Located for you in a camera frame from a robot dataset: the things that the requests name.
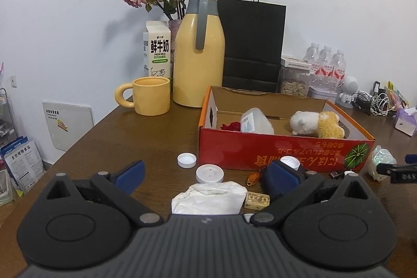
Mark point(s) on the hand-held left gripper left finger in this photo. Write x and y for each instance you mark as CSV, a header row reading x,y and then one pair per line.
x,y
132,172

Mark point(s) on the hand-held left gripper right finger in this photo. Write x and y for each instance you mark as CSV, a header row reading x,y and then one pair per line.
x,y
288,177

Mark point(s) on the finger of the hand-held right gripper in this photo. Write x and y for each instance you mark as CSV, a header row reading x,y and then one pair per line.
x,y
411,159
400,173

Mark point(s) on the navy zip case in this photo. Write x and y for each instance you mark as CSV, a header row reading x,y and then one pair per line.
x,y
267,190

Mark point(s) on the iridescent cellophane ball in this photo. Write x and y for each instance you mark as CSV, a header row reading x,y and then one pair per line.
x,y
379,157

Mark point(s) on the red cardboard box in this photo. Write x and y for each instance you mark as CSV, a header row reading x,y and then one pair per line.
x,y
241,151

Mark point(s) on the yellow white plush toy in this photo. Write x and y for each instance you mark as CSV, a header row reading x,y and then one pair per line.
x,y
306,123

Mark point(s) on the clear plastic bottle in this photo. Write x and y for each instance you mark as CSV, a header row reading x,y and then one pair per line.
x,y
257,121

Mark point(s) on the red artificial rose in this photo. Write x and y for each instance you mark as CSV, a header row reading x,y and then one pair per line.
x,y
233,126

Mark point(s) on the large white ribbed lid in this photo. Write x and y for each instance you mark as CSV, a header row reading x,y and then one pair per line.
x,y
209,173

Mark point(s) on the white paper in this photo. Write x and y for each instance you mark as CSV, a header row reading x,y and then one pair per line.
x,y
208,199

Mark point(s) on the small orange brown trinket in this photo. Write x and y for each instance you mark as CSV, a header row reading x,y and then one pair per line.
x,y
255,176

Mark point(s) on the purple tissue box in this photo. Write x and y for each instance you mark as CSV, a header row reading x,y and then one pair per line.
x,y
407,121

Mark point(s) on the small tan printed box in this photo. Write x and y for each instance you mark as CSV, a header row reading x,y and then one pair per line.
x,y
257,201

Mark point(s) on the colourful snack packet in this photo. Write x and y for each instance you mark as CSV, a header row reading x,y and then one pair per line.
x,y
397,95

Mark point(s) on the yellow ceramic mug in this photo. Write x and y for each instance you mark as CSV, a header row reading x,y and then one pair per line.
x,y
151,99

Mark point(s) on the black upright adapter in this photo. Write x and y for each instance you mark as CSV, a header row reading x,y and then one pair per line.
x,y
378,87

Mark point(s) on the pale printed tin box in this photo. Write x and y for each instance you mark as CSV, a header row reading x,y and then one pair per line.
x,y
321,94

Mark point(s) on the clear seed container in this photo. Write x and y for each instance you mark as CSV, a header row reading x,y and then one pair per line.
x,y
295,86

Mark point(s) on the white robot figure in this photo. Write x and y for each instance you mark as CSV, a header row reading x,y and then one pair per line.
x,y
348,87

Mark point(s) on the blue white pouch packet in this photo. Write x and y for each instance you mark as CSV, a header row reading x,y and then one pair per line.
x,y
24,164

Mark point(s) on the flat white carton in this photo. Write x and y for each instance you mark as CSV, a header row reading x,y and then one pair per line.
x,y
295,60

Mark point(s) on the yellow thermos jug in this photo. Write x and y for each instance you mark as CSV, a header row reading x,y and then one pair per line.
x,y
198,69

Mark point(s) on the white green milk carton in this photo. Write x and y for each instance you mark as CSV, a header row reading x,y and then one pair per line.
x,y
156,50

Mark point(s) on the glass flower vase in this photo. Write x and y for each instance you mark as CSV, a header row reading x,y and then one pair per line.
x,y
174,37

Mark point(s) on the black paper bag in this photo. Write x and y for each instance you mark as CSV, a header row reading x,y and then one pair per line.
x,y
251,37

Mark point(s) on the white wall panel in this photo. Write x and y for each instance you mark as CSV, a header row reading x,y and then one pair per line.
x,y
71,121

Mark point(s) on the small white wall switch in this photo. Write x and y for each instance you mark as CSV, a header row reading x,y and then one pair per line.
x,y
13,82

